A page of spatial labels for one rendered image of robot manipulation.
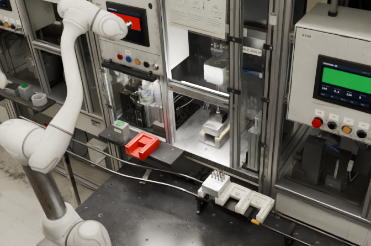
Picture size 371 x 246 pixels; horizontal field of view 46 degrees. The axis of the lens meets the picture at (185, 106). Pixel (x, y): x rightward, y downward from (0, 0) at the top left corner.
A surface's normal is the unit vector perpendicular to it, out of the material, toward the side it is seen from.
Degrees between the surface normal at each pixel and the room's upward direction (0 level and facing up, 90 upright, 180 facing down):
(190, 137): 0
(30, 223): 0
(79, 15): 54
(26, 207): 0
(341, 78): 90
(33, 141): 36
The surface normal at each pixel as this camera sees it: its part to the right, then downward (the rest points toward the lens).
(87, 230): 0.04, -0.79
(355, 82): -0.55, 0.50
